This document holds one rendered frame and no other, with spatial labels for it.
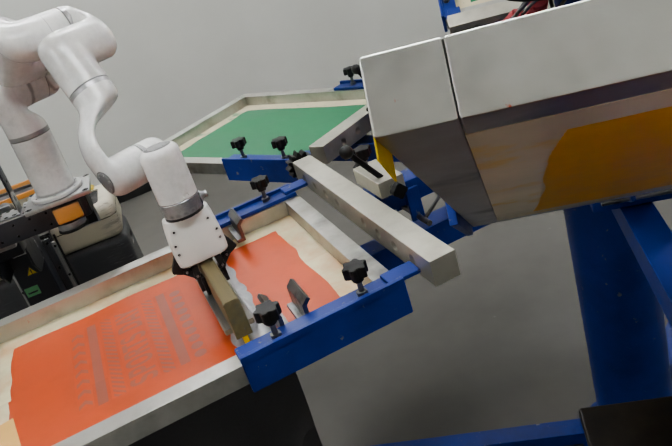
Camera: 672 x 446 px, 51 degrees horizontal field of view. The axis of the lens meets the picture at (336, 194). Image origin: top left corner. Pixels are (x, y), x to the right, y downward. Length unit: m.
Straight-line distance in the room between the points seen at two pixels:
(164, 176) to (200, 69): 3.94
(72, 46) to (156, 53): 3.73
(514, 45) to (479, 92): 0.02
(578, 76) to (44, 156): 1.59
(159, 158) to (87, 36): 0.30
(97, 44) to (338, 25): 4.15
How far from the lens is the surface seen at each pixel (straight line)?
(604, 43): 0.32
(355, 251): 1.36
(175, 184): 1.30
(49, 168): 1.82
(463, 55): 0.31
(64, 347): 1.55
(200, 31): 5.19
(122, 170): 1.33
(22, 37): 1.52
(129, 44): 5.12
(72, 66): 1.41
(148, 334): 1.45
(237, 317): 1.24
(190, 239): 1.35
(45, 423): 1.36
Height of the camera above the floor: 1.63
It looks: 23 degrees down
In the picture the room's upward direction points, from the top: 18 degrees counter-clockwise
